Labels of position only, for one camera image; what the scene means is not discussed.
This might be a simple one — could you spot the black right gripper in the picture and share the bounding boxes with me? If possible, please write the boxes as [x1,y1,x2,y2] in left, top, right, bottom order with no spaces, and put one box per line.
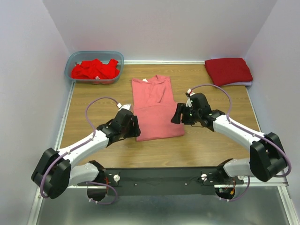
[170,103,201,125]

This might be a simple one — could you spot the pink t-shirt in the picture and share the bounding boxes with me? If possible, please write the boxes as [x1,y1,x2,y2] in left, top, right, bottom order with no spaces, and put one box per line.
[132,75,185,142]

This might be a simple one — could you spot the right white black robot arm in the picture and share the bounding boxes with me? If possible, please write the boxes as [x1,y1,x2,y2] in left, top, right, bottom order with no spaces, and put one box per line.
[171,93,288,184]

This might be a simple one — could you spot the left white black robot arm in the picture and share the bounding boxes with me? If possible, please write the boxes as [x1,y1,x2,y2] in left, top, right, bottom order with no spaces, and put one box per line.
[31,104,141,199]

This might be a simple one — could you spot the bright red crumpled t-shirts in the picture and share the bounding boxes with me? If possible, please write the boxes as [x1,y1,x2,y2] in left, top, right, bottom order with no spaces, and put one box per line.
[71,59,120,80]

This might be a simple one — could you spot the dark red folded t-shirt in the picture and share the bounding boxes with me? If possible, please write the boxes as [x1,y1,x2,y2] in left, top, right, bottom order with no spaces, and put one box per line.
[204,57,254,88]

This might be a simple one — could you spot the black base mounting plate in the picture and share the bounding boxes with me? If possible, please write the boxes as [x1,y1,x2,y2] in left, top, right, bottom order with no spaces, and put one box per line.
[77,165,244,197]

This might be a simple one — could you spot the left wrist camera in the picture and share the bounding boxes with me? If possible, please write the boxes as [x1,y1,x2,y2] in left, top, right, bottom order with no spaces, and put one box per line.
[117,103,131,111]

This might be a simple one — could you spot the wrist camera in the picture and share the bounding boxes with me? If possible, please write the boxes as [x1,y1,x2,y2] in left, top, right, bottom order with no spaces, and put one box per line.
[186,89,194,108]
[117,103,131,111]

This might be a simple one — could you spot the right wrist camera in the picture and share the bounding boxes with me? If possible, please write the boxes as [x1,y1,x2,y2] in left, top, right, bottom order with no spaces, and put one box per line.
[186,89,194,108]

